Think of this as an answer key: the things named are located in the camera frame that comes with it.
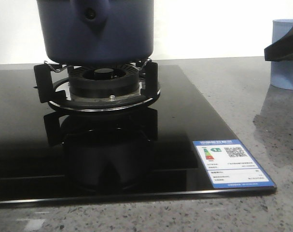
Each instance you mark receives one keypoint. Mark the black pot support grate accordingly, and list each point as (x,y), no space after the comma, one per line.
(53,88)

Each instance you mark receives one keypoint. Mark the blue energy label sticker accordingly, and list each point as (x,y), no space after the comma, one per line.
(229,164)

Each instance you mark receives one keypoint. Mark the black glass gas stove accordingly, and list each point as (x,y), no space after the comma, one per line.
(151,153)

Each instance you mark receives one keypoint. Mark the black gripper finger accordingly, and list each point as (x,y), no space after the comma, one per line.
(282,49)

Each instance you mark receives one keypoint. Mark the light blue ribbed cup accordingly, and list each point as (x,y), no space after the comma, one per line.
(281,74)

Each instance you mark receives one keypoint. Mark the black gas burner head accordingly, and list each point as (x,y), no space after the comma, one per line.
(98,82)

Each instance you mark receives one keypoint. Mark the dark blue cooking pot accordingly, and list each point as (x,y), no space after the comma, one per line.
(97,32)

